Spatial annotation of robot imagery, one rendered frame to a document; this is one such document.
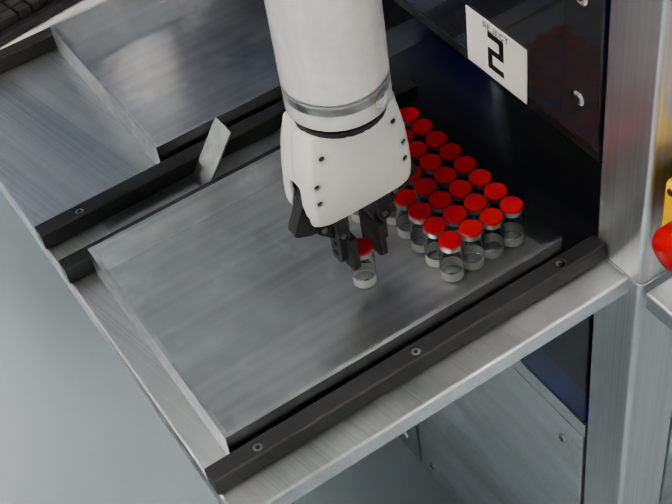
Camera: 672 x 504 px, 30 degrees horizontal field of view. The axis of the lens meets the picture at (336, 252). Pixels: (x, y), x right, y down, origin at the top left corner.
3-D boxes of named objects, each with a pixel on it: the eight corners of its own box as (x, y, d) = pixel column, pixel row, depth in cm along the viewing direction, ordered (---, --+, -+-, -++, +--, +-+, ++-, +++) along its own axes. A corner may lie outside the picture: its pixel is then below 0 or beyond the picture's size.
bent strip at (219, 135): (227, 159, 126) (216, 115, 122) (242, 175, 124) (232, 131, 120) (103, 224, 122) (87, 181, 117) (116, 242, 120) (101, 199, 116)
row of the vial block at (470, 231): (377, 157, 123) (372, 122, 120) (489, 263, 112) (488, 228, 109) (358, 167, 123) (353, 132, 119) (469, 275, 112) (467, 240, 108)
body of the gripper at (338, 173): (364, 41, 100) (378, 144, 109) (256, 97, 97) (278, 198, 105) (419, 87, 96) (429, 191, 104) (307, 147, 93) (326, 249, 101)
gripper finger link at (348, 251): (333, 194, 106) (342, 248, 111) (301, 212, 105) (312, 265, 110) (354, 215, 104) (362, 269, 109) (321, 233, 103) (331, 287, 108)
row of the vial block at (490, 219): (396, 147, 124) (392, 112, 121) (509, 252, 113) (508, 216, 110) (377, 157, 123) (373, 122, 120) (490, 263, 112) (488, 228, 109)
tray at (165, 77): (310, -68, 152) (306, -93, 149) (437, 32, 136) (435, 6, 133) (58, 50, 142) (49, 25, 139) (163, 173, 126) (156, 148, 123)
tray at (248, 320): (395, 116, 127) (392, 90, 125) (561, 265, 111) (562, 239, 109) (97, 274, 117) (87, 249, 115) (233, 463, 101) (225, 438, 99)
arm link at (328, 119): (354, 20, 99) (358, 50, 101) (259, 68, 96) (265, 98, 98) (416, 71, 94) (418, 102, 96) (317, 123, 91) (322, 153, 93)
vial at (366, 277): (368, 267, 114) (364, 235, 111) (382, 282, 112) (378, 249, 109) (348, 278, 113) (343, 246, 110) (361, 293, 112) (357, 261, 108)
